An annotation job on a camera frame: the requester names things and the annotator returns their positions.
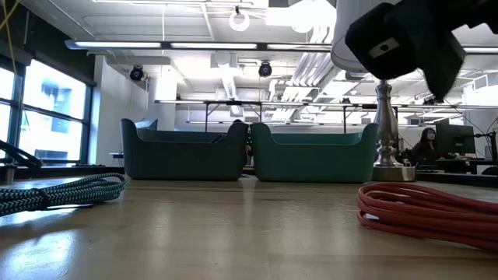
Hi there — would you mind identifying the white ring ceiling lamp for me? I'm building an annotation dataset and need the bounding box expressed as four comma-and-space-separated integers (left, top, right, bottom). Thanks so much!
228, 5, 251, 32

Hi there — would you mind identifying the black background desk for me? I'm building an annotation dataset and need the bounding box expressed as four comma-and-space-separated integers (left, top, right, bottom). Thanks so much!
414, 157, 498, 176

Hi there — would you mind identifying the green plastic bin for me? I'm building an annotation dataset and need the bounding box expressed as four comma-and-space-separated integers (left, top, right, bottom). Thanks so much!
250, 122, 379, 184

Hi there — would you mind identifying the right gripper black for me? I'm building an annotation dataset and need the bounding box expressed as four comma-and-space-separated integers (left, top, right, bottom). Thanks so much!
345, 0, 474, 100

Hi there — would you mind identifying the blue-grey plastic bin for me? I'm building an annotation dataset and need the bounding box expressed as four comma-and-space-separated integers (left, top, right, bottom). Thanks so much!
119, 118, 250, 182

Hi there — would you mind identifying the dark framed window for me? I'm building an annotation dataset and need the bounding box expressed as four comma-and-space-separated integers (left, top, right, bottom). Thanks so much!
0, 58, 96, 166

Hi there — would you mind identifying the black computer monitor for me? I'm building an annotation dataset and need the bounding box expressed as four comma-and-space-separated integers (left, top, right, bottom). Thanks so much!
435, 123, 476, 156

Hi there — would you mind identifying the long linear ceiling light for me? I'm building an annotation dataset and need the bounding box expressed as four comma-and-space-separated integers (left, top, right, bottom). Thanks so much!
65, 38, 498, 54

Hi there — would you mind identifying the silver lamp with white shade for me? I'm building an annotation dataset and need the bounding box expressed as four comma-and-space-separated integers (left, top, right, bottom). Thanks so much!
330, 0, 416, 183

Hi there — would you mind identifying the black aluminium table frame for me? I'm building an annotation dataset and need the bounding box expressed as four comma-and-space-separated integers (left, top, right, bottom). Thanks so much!
0, 165, 498, 187

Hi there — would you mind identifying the person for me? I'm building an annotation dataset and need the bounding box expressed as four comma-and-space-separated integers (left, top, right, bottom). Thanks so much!
412, 127, 439, 164
232, 118, 253, 156

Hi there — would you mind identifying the red USB cable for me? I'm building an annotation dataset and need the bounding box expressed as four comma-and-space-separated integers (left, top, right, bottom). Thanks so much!
356, 182, 498, 252

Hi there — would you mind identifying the teal braided USB cable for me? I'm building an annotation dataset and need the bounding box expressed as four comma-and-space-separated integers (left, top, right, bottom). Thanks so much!
0, 173, 126, 218

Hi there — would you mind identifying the yellow hanging cable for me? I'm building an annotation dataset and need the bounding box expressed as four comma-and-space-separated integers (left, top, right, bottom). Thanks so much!
0, 0, 20, 79

